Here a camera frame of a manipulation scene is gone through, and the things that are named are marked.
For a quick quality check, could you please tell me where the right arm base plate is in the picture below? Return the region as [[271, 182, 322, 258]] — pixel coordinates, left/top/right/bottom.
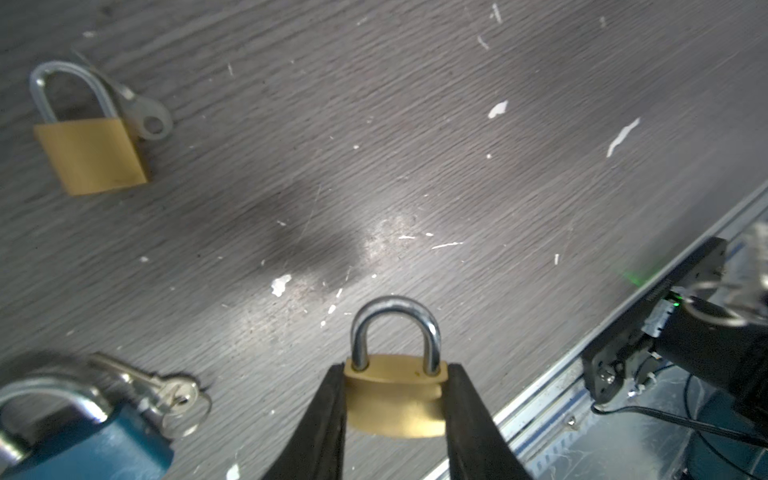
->
[[581, 237, 728, 404]]

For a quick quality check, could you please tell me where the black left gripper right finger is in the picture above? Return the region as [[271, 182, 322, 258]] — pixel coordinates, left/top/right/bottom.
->
[[443, 363, 531, 480]]

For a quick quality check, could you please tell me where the small brass padlock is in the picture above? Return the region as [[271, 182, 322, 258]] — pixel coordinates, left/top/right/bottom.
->
[[344, 296, 448, 439], [29, 60, 173, 196]]

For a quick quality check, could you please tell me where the blue padlock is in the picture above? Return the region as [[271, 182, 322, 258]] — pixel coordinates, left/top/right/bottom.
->
[[0, 352, 214, 480]]

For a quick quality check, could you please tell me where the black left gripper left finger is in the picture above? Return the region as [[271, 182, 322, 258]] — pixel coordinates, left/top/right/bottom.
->
[[262, 364, 347, 480]]

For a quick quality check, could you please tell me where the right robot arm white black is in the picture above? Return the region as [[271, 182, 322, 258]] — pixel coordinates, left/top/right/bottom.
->
[[655, 221, 767, 431]]

